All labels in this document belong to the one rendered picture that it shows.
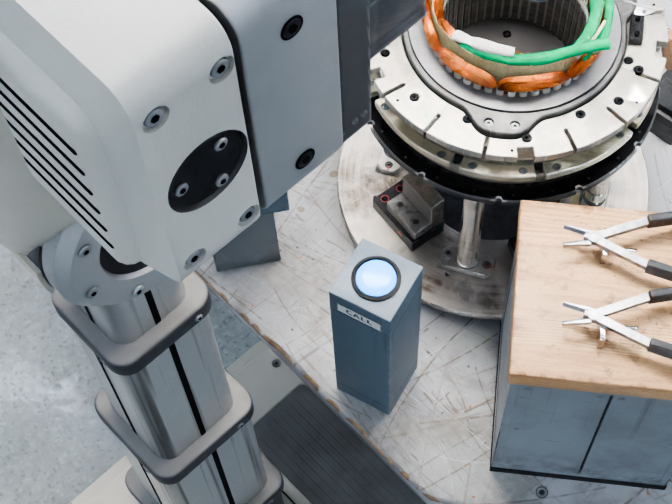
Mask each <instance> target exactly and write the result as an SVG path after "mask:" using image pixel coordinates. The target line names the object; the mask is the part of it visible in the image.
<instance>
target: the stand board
mask: <svg viewBox="0 0 672 504"><path fill-rule="evenodd" d="M655 213H662V212H652V211H641V210H629V209H618V208H607V207H596V206H585V205H574V204H563V203H552V202H541V201H530V200H521V201H520V206H519V212H518V227H517V242H516V257H515V272H514V287H513V302H512V317H511V332H510V347H509V362H508V377H507V382H508V383H509V384H517V385H527V386H536V387H546V388H556V389H565V390H575V391H585V392H594V393H604V394H614V395H623V396H633V397H643V398H652V399H662V400H672V359H669V358H666V357H663V356H660V355H657V354H654V353H650V352H647V349H646V348H644V347H642V346H640V345H638V344H636V343H634V342H632V341H630V340H628V339H626V338H624V337H622V336H620V335H618V334H616V333H614V332H612V331H610V330H608V329H606V335H605V342H604V345H603V348H602V349H600V348H597V332H598V324H596V323H591V324H588V325H562V321H565V320H571V319H578V318H583V315H584V313H583V312H580V311H576V310H573V309H570V308H567V307H564V306H562V305H563V302H567V303H572V304H577V305H583V306H588V307H592V308H591V309H598V308H601V307H604V306H607V305H610V304H613V303H616V302H620V301H623V300H626V299H629V298H632V297H635V296H638V295H641V294H644V293H647V292H649V290H654V289H660V288H667V287H672V281H669V280H666V279H662V278H659V277H656V276H653V275H650V274H647V273H645V270H643V269H641V268H639V267H637V266H635V265H633V264H631V263H629V262H627V261H625V260H623V259H621V258H619V257H617V256H615V255H613V254H611V253H609V252H608V255H607V258H606V261H605V264H600V248H599V247H597V246H595V245H591V246H577V247H563V242H570V241H577V240H583V238H584V235H582V234H579V233H576V232H573V231H570V230H566V229H563V228H564V225H570V226H575V227H580V228H585V229H590V230H592V231H596V232H597V231H600V230H603V228H610V227H613V226H617V225H620V224H623V223H627V222H630V221H633V220H637V219H640V218H643V217H647V215H648V214H655ZM608 241H610V242H612V243H614V244H617V245H619V246H621V247H623V248H632V249H637V252H633V253H635V254H637V255H639V256H641V257H643V258H645V259H647V260H649V259H653V260H656V261H659V262H662V263H665V264H668V265H671V266H672V225H670V226H663V227H655V228H647V227H645V228H642V229H638V230H635V231H632V232H628V233H625V234H622V235H618V236H615V237H612V238H608ZM607 318H609V319H611V320H613V321H615V322H617V323H619V324H622V325H624V326H636V327H639V330H634V331H636V332H638V333H640V334H642V335H644V336H646V337H648V338H650V339H651V338H656V339H659V340H662V341H665V342H668V343H671V344H672V301H667V302H660V303H654V304H648V303H646V304H643V305H640V306H637V307H634V308H631V309H628V310H625V311H622V312H619V313H616V314H613V315H610V316H607Z"/></svg>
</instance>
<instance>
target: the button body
mask: <svg viewBox="0 0 672 504"><path fill-rule="evenodd" d="M369 256H383V257H386V258H389V259H390V260H392V261H393V262H394V263H395V264H396V265H397V266H398V268H399V270H400V272H401V285H400V287H399V289H398V291H397V292H396V294H395V295H393V296H392V297H391V298H389V299H387V300H384V301H379V302H374V301H368V300H365V299H363V298H362V297H360V296H359V295H358V294H357V293H356V292H355V291H354V289H353V287H352V283H351V274H352V270H353V268H354V267H355V265H356V264H357V263H358V262H359V261H361V260H362V259H364V258H366V257H369ZM422 280H423V267H422V266H420V265H418V264H416V263H414V262H412V261H410V260H408V259H406V258H403V257H401V256H399V255H397V254H395V253H393V252H391V251H389V250H387V249H385V248H383V247H380V246H378V245H376V244H374V243H372V242H370V241H368V240H366V239H364V238H362V240H361V241H360V243H359V244H358V246H357V248H356V249H355V251H354V252H353V254H352V255H351V257H350V259H349V260H348V262H347V263H346V265H345V267H344V268H343V270H342V271H341V273H340V274H339V276H338V278H337V279H336V281H335V282H334V284H333V286H332V287H331V289H330V290H329V301H330V312H331V324H332V336H333V347H334V359H335V371H336V382H337V389H339V390H341V391H343V392H345V393H347V394H349V395H351V396H353V397H355V398H356V399H358V400H360V401H362V402H364V403H366V404H368V405H370V406H372V407H374V408H376V409H378V410H380V411H382V412H384V413H386V414H387V415H390V413H391V412H392V410H393V408H394V406H395V405H396V403H397V401H398V400H399V398H400V396H401V394H402V393H403V391H404V389H405V387H406V386H407V384H408V382H409V381H410V379H411V377H412V375H413V374H414V372H415V370H416V368H417V364H418V347H419V330H420V314H421V297H422ZM337 303H338V304H340V305H342V306H344V307H346V308H348V309H350V310H352V311H354V312H356V313H358V314H360V315H362V316H364V317H366V318H368V319H370V320H372V321H374V322H376V323H378V324H380V325H381V332H380V331H378V330H376V329H374V328H372V327H370V326H368V325H366V324H364V323H362V322H360V321H358V320H356V319H354V318H352V317H350V316H348V315H346V314H344V313H342V312H340V311H338V310H337Z"/></svg>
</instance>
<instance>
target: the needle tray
mask: <svg viewBox="0 0 672 504"><path fill-rule="evenodd" d="M287 210H290V208H289V200H288V193H287V192H286V193H285V194H284V195H282V196H281V197H280V198H279V199H277V200H276V201H275V202H274V203H272V204H271V205H270V206H269V207H268V208H266V209H262V208H260V217H259V218H258V219H257V220H256V221H255V222H254V223H252V224H251V225H250V226H249V227H247V228H246V229H245V230H244V231H242V232H241V233H240V234H239V235H238V236H236V237H235V238H234V239H233V240H231V241H230V242H229V243H228V244H227V245H225V246H224V247H223V248H222V249H220V250H219V251H218V252H217V253H215V254H214V255H213V257H214V261H215V265H216V269H217V272H219V271H225V270H230V269H235V268H241V267H246V266H251V265H257V264H262V263H267V262H273V261H278V260H281V257H280V250H279V243H278V237H277V230H276V224H275V217H274V213H276V212H282V211H287Z"/></svg>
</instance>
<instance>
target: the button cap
mask: <svg viewBox="0 0 672 504"><path fill-rule="evenodd" d="M356 283H357V286H358V288H359V289H360V290H361V291H362V292H364V293H365V294H367V295H371V296H382V295H385V294H387V293H389V292H390V291H391V290H392V289H393V288H394V286H395V284H396V273H395V271H394V269H393V267H392V266H391V265H389V264H388V263H386V262H384V261H381V260H372V261H368V262H366V263H364V264H363V265H362V266H361V267H360V268H359V269H358V271H357V274H356Z"/></svg>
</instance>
